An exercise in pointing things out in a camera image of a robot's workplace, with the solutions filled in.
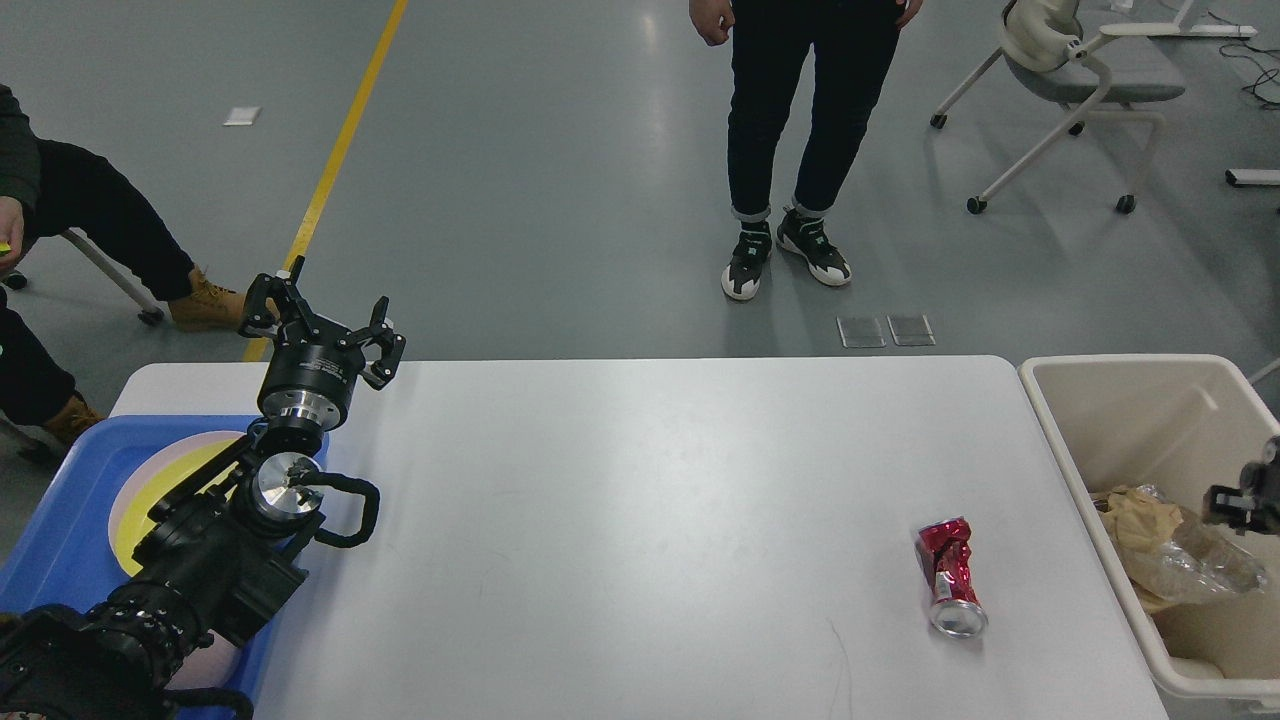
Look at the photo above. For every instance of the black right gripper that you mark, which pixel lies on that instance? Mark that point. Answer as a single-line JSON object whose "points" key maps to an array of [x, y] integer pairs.
{"points": [[1255, 506]]}

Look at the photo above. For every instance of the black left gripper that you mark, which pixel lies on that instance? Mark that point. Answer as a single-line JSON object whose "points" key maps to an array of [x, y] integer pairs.
{"points": [[305, 379]]}

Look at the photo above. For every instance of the aluminium foil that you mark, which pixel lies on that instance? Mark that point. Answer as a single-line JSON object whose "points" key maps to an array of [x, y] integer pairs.
{"points": [[1209, 568]]}

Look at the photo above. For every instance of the brown paper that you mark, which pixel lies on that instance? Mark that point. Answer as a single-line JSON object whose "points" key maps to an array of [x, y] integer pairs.
{"points": [[1140, 521]]}

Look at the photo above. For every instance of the yellow plate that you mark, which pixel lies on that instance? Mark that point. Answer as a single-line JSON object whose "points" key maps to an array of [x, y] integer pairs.
{"points": [[150, 510]]}

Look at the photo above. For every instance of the crushed red soda can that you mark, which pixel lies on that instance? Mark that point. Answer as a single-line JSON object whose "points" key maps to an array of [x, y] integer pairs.
{"points": [[944, 553]]}

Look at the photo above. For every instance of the pink mug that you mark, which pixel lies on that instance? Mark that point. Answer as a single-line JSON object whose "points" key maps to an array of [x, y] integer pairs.
{"points": [[207, 667]]}

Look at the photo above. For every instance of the brown paper bag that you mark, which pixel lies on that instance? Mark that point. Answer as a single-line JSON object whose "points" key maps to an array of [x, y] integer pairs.
{"points": [[1150, 602]]}

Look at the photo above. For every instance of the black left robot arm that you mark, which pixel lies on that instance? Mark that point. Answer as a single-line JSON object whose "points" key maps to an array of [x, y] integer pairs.
{"points": [[220, 558]]}

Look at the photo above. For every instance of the beige plastic bin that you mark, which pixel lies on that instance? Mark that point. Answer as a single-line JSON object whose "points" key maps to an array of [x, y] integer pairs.
{"points": [[1182, 423]]}

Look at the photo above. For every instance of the tan boot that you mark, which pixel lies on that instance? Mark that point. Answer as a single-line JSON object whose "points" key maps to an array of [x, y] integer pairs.
{"points": [[207, 306], [74, 419]]}

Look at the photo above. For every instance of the chair leg with caster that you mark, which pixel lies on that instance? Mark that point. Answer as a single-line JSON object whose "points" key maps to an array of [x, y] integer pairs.
{"points": [[149, 313]]}

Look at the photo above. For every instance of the pink plate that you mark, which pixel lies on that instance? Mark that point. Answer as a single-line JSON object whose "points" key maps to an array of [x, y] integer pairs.
{"points": [[140, 480]]}

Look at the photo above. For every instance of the seated person in black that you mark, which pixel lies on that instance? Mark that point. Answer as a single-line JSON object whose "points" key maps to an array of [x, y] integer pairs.
{"points": [[47, 187]]}

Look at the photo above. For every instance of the white desk leg base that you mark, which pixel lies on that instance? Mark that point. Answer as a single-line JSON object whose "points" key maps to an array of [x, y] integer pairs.
{"points": [[1252, 177]]}

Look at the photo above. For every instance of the blue plastic tray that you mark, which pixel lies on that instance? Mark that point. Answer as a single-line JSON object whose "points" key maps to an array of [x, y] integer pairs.
{"points": [[65, 556]]}

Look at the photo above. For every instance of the metal floor socket plate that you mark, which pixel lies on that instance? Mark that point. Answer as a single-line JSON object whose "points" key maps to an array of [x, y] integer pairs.
{"points": [[861, 332]]}

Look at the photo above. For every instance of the white grey office chair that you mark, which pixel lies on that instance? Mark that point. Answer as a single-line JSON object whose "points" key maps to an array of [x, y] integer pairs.
{"points": [[1111, 75]]}

